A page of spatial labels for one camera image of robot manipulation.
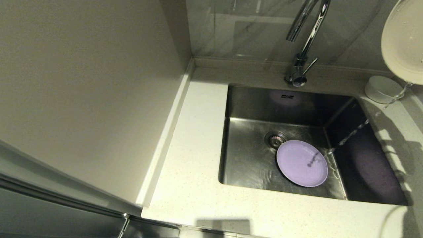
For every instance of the purple round plate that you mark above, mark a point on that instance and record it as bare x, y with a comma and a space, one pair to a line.
297, 165

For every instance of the white round bowl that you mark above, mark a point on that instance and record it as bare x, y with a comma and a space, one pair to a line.
380, 89

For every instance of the cream round plate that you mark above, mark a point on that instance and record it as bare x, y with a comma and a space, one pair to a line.
401, 43

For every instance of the stainless steel sink basin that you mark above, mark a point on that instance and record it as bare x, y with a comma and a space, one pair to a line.
251, 165

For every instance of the metal sink drain strainer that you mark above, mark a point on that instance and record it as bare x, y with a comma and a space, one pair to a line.
274, 139

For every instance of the chrome gooseneck faucet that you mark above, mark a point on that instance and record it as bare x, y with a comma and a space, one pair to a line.
299, 69

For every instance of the counter base cabinet front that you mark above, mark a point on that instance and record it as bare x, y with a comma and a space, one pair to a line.
148, 231

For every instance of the grey tall cabinet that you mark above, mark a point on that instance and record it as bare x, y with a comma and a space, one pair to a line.
82, 82

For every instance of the thin poured water trickle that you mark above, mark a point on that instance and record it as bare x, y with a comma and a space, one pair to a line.
350, 135

